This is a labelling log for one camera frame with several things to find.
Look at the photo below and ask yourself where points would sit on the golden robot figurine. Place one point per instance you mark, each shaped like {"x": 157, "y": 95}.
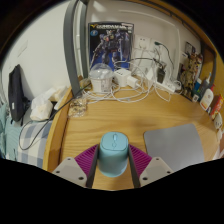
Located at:
{"x": 191, "y": 75}

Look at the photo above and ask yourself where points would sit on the clear plastic packet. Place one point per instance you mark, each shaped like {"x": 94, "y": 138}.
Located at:
{"x": 77, "y": 107}

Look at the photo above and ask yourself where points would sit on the robot model kit box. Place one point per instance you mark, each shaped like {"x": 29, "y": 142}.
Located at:
{"x": 110, "y": 43}

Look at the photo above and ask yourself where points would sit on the light blue computer mouse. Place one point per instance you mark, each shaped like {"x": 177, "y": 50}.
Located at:
{"x": 113, "y": 156}

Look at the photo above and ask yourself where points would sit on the white power strip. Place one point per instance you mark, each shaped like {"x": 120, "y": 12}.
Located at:
{"x": 165, "y": 87}

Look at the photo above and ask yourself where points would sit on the white pump lotion bottle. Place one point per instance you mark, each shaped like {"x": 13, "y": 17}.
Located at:
{"x": 207, "y": 99}

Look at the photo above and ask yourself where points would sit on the blue plaid bedsheet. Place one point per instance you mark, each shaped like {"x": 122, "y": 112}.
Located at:
{"x": 33, "y": 140}

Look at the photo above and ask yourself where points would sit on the black power adapter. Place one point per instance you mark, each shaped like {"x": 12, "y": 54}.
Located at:
{"x": 161, "y": 75}

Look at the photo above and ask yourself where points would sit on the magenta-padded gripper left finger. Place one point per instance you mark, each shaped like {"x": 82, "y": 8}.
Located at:
{"x": 68, "y": 170}

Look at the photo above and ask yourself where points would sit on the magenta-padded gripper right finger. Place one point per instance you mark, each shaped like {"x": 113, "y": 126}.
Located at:
{"x": 156, "y": 169}

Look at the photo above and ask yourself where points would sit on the clear domed container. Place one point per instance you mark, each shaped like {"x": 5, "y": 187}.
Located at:
{"x": 101, "y": 78}

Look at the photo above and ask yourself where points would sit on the grey mouse pad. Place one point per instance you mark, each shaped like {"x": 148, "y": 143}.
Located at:
{"x": 175, "y": 145}

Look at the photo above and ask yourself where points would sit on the small white cube clock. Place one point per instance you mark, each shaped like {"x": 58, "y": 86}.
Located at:
{"x": 195, "y": 98}

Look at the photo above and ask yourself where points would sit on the white cube charger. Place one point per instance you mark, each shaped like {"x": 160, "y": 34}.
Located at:
{"x": 122, "y": 77}

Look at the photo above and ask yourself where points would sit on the teal blanket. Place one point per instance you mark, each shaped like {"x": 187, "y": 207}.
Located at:
{"x": 2, "y": 130}

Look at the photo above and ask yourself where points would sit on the red yellow snack can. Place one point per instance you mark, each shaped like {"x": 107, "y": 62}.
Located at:
{"x": 218, "y": 106}

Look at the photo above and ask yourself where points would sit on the white wall socket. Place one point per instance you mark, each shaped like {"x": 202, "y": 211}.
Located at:
{"x": 139, "y": 42}
{"x": 149, "y": 43}

